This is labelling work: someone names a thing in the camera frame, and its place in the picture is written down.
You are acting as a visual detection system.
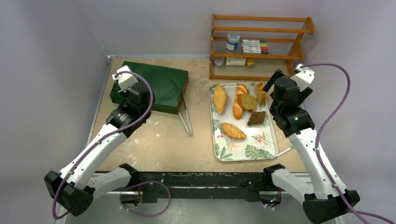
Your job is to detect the orange fake bread slice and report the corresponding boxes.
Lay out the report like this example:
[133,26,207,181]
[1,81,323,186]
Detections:
[255,83,266,105]

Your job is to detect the dark brown fake bread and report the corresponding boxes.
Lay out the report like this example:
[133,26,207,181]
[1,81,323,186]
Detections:
[247,111,266,126]

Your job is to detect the brown speckled bread slice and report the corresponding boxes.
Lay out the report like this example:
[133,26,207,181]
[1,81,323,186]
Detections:
[237,93,257,112]

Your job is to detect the green paper bag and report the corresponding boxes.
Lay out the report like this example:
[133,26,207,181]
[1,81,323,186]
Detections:
[122,61,189,115]

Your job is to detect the leaf pattern serving tray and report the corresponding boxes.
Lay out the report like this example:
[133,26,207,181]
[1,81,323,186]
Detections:
[209,82,278,161]

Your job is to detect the fake baguette bread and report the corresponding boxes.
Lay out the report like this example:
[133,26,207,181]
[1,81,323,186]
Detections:
[233,84,248,120]

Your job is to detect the small oval bread roll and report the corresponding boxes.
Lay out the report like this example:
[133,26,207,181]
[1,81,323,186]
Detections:
[220,123,246,140]

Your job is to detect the metal tongs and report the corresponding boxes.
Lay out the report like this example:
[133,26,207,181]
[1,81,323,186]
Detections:
[178,93,193,137]

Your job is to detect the yellow fake bread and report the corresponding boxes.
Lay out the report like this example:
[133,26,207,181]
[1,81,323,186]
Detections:
[212,85,227,114]

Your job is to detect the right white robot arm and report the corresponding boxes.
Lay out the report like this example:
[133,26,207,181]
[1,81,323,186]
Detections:
[262,69,360,224]

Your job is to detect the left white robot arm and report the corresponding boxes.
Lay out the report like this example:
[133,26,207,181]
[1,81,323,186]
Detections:
[44,80,155,219]

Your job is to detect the green white marker pen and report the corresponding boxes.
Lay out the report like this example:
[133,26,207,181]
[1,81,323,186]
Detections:
[276,146,294,157]

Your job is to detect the orange wooden shelf rack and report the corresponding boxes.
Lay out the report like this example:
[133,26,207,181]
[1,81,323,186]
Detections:
[209,14,315,81]

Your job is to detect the small yellow object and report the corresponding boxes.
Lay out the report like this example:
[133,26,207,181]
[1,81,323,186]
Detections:
[246,58,256,68]

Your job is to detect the white small box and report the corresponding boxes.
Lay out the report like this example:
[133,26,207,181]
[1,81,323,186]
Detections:
[226,57,246,66]

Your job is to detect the coloured marker set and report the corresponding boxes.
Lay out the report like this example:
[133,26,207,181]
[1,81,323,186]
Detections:
[241,39,269,55]

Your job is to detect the small grey jar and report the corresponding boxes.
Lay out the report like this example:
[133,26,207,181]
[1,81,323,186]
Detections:
[213,57,225,67]

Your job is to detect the white jar blue lid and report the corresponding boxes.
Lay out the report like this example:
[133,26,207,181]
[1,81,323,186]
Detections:
[226,33,240,51]

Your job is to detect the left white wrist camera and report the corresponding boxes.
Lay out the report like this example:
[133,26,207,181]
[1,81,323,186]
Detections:
[112,65,139,92]

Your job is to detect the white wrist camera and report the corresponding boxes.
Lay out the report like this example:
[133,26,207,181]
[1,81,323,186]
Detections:
[291,63,315,91]
[112,65,139,92]

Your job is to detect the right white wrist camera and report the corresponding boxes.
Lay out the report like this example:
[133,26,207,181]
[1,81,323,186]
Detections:
[291,63,315,91]

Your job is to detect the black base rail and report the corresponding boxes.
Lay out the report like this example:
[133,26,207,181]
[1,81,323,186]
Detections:
[108,171,293,205]

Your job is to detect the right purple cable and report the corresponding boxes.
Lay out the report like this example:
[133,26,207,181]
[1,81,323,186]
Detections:
[264,63,396,224]

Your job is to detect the purple cable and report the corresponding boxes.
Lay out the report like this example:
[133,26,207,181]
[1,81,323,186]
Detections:
[51,71,172,221]
[264,63,396,224]

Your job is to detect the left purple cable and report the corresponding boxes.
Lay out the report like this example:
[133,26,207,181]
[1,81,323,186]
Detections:
[51,71,172,221]

